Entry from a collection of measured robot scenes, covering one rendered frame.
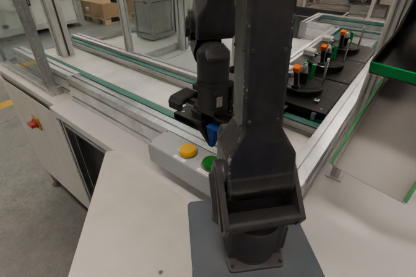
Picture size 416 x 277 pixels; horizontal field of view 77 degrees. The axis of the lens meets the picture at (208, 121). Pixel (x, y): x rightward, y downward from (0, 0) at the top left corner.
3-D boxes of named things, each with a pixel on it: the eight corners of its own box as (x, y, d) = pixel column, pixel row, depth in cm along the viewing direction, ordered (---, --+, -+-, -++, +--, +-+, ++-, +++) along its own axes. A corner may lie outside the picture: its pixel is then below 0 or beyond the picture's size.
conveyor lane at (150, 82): (280, 197, 63) (287, 167, 58) (87, 94, 106) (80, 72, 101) (320, 140, 82) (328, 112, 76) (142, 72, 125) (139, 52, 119)
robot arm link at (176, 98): (249, 99, 40) (268, 85, 44) (163, 69, 49) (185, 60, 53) (245, 142, 44) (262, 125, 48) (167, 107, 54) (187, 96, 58)
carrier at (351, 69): (347, 89, 91) (358, 54, 84) (282, 72, 103) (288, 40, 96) (363, 68, 106) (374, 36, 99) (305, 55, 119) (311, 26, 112)
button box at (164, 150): (214, 200, 57) (215, 180, 54) (150, 160, 68) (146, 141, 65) (232, 182, 62) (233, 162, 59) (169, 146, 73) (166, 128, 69)
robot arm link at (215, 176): (301, 231, 27) (315, 190, 24) (216, 245, 26) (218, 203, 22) (277, 183, 33) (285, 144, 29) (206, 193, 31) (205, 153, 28)
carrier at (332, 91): (324, 120, 75) (335, 80, 68) (250, 95, 87) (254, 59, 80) (346, 89, 90) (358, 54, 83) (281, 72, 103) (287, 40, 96)
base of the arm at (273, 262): (229, 274, 29) (231, 243, 26) (220, 223, 35) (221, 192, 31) (289, 266, 30) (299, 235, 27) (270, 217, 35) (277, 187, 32)
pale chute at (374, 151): (405, 204, 46) (407, 203, 42) (332, 166, 54) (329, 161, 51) (490, 68, 46) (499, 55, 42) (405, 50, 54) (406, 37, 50)
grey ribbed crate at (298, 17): (329, 49, 226) (336, 21, 213) (264, 36, 258) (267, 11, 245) (342, 38, 254) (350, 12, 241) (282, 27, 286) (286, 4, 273)
